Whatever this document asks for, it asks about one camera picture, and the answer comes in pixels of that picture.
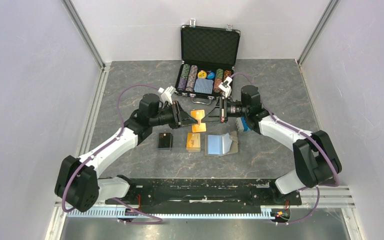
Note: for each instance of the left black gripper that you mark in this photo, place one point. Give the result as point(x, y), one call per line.
point(180, 116)

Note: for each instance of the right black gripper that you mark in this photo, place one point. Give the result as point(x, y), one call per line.
point(219, 113)

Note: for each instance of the orange credit card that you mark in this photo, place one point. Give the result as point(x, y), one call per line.
point(198, 114)
point(199, 128)

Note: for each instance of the orange card box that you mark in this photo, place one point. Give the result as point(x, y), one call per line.
point(193, 142)

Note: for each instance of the beige card holder wallet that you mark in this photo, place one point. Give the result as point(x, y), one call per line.
point(221, 145)

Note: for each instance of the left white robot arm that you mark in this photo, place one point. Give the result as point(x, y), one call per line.
point(79, 183)

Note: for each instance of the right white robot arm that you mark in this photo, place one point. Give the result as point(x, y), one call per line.
point(315, 159)

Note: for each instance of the black card box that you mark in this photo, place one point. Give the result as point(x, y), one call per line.
point(165, 141)

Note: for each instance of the stacked toy brick block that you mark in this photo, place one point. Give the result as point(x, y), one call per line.
point(242, 125)

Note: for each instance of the black poker chip case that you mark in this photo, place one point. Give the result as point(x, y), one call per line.
point(208, 54)

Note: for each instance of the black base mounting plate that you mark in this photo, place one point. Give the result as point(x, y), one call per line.
point(205, 195)

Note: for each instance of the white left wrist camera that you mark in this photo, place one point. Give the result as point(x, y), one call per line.
point(166, 94)

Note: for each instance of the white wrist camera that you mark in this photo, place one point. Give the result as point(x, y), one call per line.
point(225, 87)
point(166, 94)

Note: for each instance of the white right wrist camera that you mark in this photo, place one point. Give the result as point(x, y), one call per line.
point(225, 87)

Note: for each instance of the grey slotted cable duct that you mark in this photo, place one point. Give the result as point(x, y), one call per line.
point(121, 212)

